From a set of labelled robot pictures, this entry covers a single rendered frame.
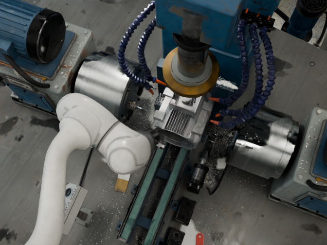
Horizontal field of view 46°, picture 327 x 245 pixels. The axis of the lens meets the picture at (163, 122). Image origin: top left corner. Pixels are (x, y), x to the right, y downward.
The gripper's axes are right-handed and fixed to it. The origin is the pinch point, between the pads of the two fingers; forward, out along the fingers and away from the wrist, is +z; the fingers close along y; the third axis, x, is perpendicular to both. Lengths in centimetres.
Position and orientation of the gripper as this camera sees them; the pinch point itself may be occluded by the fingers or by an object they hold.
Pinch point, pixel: (155, 132)
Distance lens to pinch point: 139.0
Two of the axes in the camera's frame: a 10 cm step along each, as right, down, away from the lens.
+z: 2.0, -1.4, 9.7
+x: -3.1, 9.3, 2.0
